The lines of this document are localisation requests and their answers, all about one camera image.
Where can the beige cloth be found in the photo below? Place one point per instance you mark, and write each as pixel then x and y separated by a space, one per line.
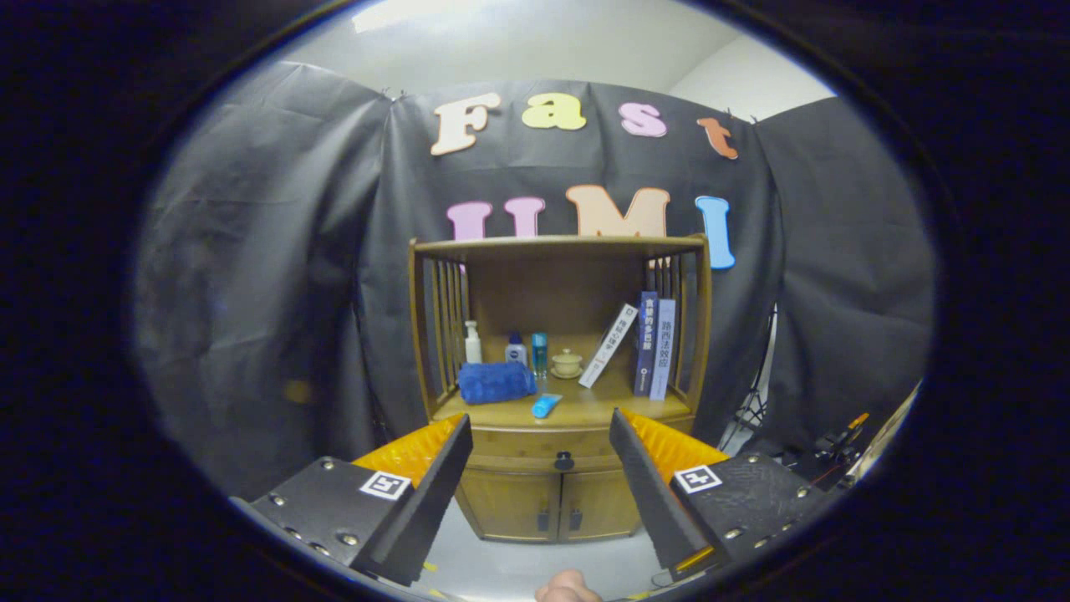
pixel 894 422

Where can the blue folded towel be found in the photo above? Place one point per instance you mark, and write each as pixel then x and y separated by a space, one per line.
pixel 495 383

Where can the white bottle blue cap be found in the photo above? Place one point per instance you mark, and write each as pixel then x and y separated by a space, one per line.
pixel 516 353

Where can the black orange clamp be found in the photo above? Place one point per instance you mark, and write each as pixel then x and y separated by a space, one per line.
pixel 840 439

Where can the beige lidded teacup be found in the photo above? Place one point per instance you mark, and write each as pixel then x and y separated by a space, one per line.
pixel 567 364

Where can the white pump bottle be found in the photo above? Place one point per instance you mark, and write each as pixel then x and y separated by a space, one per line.
pixel 473 349

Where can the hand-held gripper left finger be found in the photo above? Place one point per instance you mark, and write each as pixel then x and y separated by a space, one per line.
pixel 426 510

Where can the white book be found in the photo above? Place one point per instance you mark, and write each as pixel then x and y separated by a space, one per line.
pixel 608 345

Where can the blue tube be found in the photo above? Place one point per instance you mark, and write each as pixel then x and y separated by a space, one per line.
pixel 546 407

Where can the black tripod stand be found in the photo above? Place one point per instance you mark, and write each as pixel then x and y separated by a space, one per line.
pixel 752 410

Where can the wooden cabinet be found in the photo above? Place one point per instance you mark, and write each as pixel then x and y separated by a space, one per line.
pixel 552 293

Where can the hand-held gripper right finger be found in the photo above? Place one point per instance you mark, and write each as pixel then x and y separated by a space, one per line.
pixel 648 502

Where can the clear blue bottle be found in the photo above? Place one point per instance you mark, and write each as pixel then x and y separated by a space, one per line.
pixel 539 353

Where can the wooden countertop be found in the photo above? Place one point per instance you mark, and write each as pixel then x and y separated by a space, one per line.
pixel 602 407

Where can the wooden cabinet door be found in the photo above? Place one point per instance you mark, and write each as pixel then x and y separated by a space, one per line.
pixel 510 506
pixel 606 514

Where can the dark blue book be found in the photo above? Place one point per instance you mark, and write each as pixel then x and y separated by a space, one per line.
pixel 645 343

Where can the light purple book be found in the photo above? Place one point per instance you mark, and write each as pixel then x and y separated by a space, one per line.
pixel 664 347

